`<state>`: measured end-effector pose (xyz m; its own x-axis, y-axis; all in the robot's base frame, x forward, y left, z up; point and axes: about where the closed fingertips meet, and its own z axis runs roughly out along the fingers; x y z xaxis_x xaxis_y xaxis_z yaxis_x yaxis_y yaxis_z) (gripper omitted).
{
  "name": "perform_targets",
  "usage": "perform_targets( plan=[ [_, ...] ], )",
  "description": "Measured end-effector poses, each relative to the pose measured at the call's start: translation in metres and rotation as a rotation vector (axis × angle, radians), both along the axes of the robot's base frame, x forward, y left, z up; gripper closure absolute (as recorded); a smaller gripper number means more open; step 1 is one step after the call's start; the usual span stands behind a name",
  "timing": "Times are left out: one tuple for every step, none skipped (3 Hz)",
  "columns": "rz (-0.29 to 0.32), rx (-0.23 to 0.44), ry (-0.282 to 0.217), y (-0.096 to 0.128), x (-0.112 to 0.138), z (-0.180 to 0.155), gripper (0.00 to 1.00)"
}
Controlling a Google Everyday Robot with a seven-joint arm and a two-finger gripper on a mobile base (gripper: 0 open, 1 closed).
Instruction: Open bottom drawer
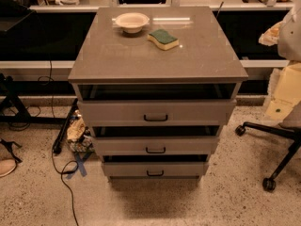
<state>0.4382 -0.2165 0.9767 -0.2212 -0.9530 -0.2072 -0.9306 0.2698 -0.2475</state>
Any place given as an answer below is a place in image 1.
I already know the office chair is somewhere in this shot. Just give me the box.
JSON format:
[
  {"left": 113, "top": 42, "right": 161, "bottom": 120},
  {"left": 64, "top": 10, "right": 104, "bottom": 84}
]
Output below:
[{"left": 235, "top": 101, "right": 301, "bottom": 193}]

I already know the grey top drawer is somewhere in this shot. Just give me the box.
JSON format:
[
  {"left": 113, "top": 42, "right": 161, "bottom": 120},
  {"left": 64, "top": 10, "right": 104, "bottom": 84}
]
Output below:
[{"left": 78, "top": 100, "right": 236, "bottom": 126}]

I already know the grey middle drawer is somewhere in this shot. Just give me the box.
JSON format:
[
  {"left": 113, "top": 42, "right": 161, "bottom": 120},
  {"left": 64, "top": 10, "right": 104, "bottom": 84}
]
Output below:
[{"left": 92, "top": 137, "right": 218, "bottom": 155}]

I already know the green yellow sponge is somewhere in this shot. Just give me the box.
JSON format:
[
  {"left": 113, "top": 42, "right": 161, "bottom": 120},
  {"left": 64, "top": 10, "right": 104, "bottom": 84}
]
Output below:
[{"left": 147, "top": 29, "right": 179, "bottom": 51}]

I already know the black desk leg frame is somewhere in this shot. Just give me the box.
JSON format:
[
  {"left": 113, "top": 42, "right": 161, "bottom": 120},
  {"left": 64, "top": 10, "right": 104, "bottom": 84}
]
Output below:
[{"left": 0, "top": 73, "right": 66, "bottom": 124}]

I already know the grey drawer cabinet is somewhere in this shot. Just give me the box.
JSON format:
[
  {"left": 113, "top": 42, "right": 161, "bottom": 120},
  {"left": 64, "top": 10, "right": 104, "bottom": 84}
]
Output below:
[{"left": 67, "top": 6, "right": 249, "bottom": 183}]

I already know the blue tape cross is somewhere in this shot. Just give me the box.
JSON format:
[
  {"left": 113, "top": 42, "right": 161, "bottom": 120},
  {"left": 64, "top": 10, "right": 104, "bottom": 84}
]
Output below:
[{"left": 66, "top": 152, "right": 92, "bottom": 179}]

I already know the black floor cable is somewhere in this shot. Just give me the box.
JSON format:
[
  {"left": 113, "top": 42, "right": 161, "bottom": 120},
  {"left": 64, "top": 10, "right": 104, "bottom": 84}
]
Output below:
[{"left": 46, "top": 59, "right": 81, "bottom": 226}]

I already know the black power strip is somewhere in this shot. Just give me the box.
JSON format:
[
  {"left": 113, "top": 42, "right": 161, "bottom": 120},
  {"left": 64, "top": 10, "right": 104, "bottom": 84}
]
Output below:
[{"left": 52, "top": 99, "right": 77, "bottom": 154}]

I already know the grey bottom drawer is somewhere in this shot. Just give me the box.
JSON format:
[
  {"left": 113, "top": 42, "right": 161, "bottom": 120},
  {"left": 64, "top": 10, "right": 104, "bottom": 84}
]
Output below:
[{"left": 102, "top": 162, "right": 209, "bottom": 177}]

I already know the grey drawer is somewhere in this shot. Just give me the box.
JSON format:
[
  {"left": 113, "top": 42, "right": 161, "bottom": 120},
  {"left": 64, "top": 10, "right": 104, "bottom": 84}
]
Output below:
[
  {"left": 78, "top": 100, "right": 236, "bottom": 126},
  {"left": 102, "top": 162, "right": 209, "bottom": 177},
  {"left": 92, "top": 137, "right": 218, "bottom": 155}
]

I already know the white paper bowl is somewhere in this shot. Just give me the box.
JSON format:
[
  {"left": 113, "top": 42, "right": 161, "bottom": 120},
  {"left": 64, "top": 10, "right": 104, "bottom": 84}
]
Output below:
[{"left": 115, "top": 12, "right": 150, "bottom": 34}]

